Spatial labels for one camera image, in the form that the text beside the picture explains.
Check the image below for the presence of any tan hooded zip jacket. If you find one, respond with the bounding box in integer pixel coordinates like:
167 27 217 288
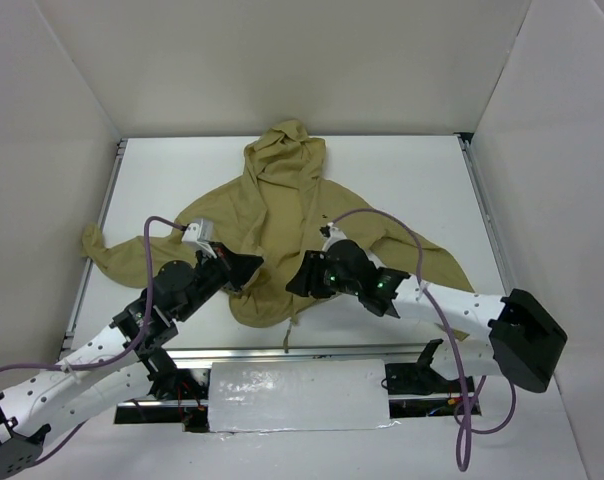
79 117 476 354

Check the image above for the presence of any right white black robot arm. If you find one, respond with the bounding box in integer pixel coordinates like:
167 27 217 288
286 239 567 393

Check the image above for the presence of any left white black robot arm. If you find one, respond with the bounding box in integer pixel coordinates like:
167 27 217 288
0 242 263 479

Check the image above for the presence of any white foil covered panel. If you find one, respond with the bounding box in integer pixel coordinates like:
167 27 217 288
208 359 392 433

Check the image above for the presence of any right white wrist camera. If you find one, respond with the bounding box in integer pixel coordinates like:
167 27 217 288
320 222 348 251

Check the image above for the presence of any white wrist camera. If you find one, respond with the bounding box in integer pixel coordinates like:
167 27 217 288
182 218 215 256
320 222 348 251

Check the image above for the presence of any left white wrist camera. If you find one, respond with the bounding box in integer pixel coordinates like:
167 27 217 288
182 218 215 256

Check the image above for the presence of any front aluminium rail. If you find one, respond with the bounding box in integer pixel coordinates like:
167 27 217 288
166 344 426 364

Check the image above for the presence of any left aluminium side rail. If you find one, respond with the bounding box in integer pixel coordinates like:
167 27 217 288
58 139 128 359

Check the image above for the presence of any aluminium side rail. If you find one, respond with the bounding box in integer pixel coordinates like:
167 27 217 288
58 139 128 359
455 132 516 293

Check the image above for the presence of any right aluminium side rail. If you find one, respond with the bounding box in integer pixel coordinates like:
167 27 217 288
455 132 516 293

